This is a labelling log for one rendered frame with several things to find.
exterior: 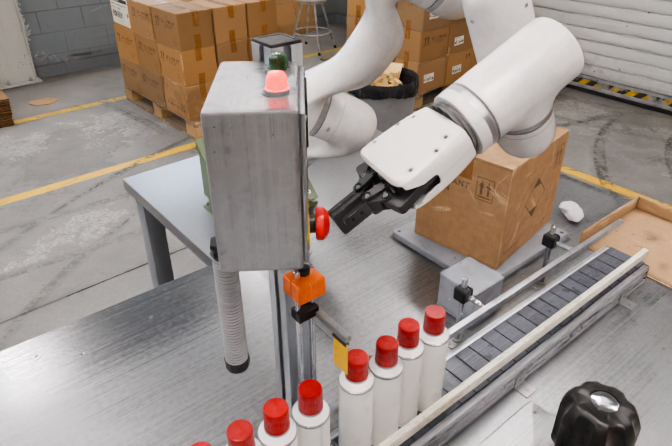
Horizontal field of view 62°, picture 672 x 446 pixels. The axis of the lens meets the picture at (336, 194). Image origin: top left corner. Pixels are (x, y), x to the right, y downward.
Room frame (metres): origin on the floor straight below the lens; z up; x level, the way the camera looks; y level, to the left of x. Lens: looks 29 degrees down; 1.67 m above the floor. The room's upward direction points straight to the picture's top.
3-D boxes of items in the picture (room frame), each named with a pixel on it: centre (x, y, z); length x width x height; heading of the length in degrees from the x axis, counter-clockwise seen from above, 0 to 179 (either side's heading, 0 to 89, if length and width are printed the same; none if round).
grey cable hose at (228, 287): (0.56, 0.14, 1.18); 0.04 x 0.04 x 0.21
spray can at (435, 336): (0.66, -0.15, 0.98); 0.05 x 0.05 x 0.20
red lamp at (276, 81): (0.55, 0.06, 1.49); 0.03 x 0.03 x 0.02
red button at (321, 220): (0.54, 0.02, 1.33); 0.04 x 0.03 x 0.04; 3
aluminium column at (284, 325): (0.67, 0.07, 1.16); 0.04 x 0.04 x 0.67; 38
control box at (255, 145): (0.58, 0.08, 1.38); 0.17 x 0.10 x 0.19; 4
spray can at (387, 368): (0.60, -0.07, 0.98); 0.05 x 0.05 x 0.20
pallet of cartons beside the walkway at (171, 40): (4.43, 1.11, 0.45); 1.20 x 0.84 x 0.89; 42
